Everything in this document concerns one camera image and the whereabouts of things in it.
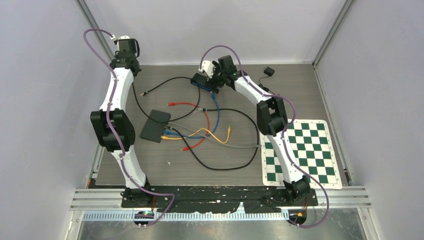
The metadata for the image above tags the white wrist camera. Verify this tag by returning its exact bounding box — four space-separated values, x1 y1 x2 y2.
198 60 216 79
110 34 130 45

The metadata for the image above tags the plain black network switch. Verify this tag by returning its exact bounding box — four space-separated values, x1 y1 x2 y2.
139 109 171 143

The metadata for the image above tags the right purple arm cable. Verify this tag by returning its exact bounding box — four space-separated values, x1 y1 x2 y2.
199 44 331 229

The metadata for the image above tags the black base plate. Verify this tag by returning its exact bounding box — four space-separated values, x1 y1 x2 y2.
120 185 318 214

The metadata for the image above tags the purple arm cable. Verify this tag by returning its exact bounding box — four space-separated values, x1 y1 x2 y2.
199 44 331 229
82 28 176 227

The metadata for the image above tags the grey ethernet cable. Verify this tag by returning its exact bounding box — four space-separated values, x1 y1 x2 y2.
167 121 266 149

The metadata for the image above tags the red ethernet cable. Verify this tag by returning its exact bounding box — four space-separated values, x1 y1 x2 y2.
166 101 212 153

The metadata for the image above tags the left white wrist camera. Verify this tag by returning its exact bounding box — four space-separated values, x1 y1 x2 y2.
110 34 130 45

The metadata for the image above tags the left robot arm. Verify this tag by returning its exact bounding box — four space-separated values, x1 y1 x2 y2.
90 35 154 207

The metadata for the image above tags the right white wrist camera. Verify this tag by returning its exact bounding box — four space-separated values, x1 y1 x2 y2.
198 60 216 79

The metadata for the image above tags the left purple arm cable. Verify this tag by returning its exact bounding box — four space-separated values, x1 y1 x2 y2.
82 28 176 227

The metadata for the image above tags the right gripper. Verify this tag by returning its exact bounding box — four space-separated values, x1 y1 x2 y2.
202 61 226 95

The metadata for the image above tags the long black ethernet cable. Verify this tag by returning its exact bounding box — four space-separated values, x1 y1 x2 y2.
162 107 260 172

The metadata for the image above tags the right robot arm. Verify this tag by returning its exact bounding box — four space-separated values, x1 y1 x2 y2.
199 55 311 205

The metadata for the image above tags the green white chessboard mat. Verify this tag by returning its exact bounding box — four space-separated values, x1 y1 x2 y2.
259 119 343 190

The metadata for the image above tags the blue ethernet cable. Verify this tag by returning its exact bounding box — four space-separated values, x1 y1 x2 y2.
162 92 221 139

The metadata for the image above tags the black switch with blue ports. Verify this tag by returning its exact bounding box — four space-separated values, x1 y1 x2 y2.
190 73 213 92

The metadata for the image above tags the black power adapter with cord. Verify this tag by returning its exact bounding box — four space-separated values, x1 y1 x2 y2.
258 66 275 94

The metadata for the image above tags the orange ethernet cable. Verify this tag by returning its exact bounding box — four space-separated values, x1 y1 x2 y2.
161 125 232 145

